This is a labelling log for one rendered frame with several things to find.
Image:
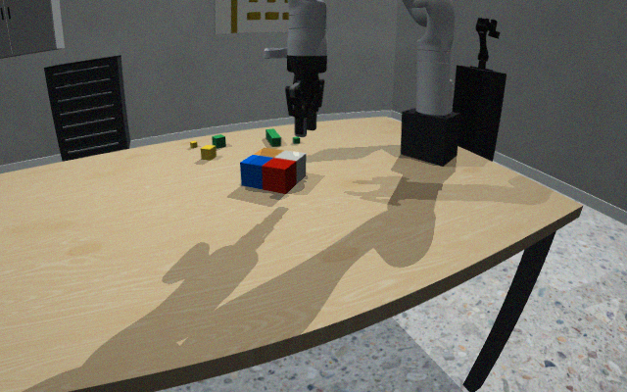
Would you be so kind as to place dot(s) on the brown wood-grain cube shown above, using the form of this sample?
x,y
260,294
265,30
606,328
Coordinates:
x,y
268,152

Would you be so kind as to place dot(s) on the yellow cube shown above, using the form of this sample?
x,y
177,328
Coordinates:
x,y
208,152

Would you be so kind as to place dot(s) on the red cube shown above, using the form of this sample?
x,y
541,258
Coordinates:
x,y
279,175

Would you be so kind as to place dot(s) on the blue cube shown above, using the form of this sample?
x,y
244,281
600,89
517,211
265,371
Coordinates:
x,y
251,171

